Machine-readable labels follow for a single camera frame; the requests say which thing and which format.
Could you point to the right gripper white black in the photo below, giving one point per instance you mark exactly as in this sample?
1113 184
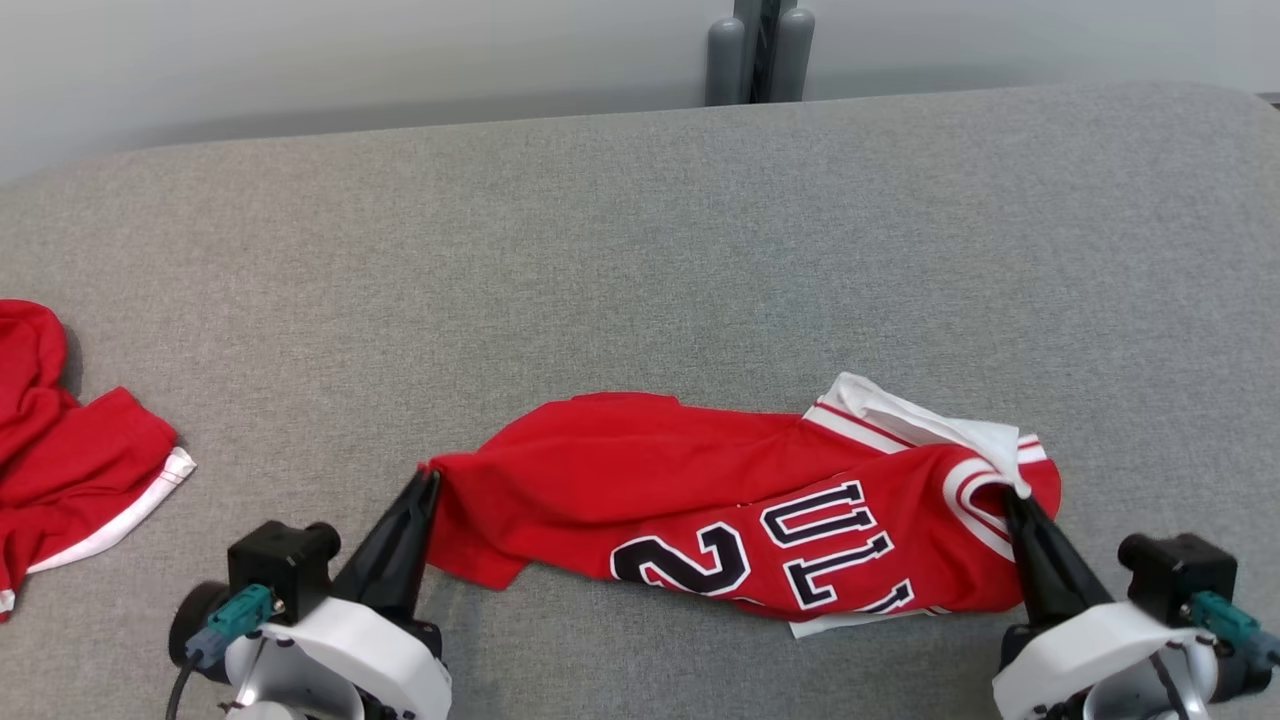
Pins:
1090 670

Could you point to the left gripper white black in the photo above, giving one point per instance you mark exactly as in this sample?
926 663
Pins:
340 670

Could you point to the red basketball jersey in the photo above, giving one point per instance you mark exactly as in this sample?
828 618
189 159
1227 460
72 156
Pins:
90 450
600 470

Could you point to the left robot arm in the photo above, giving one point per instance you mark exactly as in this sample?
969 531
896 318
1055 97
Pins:
195 605

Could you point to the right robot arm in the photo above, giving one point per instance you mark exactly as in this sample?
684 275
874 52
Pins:
1245 680

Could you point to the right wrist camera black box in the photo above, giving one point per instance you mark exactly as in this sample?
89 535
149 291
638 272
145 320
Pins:
1170 570

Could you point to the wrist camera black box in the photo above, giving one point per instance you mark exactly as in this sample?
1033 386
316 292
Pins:
1170 570
280 560

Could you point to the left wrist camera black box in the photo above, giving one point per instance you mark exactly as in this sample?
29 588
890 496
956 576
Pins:
280 560

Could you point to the grey metal partition post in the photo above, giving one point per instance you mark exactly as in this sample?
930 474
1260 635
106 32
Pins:
727 60

